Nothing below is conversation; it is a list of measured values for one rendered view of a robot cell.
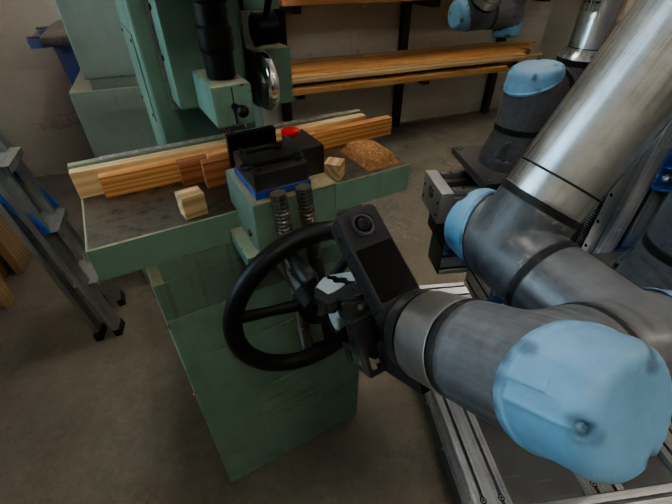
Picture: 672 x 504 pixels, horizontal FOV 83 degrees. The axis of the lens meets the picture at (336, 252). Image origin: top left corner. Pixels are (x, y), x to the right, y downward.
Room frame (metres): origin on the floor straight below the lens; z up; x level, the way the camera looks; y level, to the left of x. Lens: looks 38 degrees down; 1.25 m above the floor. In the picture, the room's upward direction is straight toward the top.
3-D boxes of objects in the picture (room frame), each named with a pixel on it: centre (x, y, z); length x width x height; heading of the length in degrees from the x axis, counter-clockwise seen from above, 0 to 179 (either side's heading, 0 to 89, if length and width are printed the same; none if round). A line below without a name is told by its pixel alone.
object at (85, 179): (0.75, 0.20, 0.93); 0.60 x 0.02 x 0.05; 120
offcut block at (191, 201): (0.55, 0.24, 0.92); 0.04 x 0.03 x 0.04; 127
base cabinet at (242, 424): (0.83, 0.26, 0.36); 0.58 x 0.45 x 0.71; 30
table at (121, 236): (0.64, 0.13, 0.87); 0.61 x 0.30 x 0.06; 120
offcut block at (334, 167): (0.68, 0.00, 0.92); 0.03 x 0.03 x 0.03; 73
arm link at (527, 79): (0.93, -0.46, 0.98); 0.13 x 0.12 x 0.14; 112
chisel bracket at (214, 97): (0.74, 0.21, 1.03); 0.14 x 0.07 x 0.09; 30
